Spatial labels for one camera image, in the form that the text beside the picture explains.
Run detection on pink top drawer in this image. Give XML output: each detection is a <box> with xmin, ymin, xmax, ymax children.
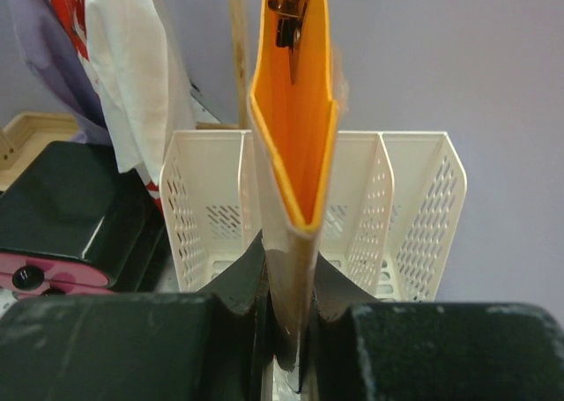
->
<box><xmin>1</xmin><ymin>253</ymin><xmax>109</xmax><ymax>287</ymax></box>

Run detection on white plastic file organizer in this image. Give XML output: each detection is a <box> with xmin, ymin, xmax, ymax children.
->
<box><xmin>160</xmin><ymin>130</ymin><xmax>467</xmax><ymax>301</ymax></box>

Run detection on purple t-shirt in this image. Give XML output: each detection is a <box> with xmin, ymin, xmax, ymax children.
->
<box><xmin>7</xmin><ymin>0</ymin><xmax>111</xmax><ymax>145</ymax></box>

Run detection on black round drawer knob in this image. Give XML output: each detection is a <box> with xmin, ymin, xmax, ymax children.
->
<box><xmin>11</xmin><ymin>265</ymin><xmax>45</xmax><ymax>292</ymax></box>

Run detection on white shirt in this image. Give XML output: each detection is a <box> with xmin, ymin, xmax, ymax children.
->
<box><xmin>85</xmin><ymin>0</ymin><xmax>196</xmax><ymax>190</ymax></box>

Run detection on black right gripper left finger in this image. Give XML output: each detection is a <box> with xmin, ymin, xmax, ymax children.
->
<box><xmin>1</xmin><ymin>237</ymin><xmax>270</xmax><ymax>400</ymax></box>

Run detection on orange clip folder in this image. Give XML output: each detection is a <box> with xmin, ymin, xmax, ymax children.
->
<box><xmin>249</xmin><ymin>0</ymin><xmax>339</xmax><ymax>392</ymax></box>

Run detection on wooden clothes rack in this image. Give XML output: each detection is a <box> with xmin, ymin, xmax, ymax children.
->
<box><xmin>0</xmin><ymin>0</ymin><xmax>252</xmax><ymax>190</ymax></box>

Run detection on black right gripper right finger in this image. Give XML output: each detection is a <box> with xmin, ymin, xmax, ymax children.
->
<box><xmin>308</xmin><ymin>258</ymin><xmax>563</xmax><ymax>400</ymax></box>

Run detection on black drawer cabinet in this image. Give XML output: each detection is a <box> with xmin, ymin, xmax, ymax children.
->
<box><xmin>1</xmin><ymin>142</ymin><xmax>170</xmax><ymax>293</ymax></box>

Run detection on red floral white garment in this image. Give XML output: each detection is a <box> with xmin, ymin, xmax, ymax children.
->
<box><xmin>49</xmin><ymin>0</ymin><xmax>168</xmax><ymax>207</ymax></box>

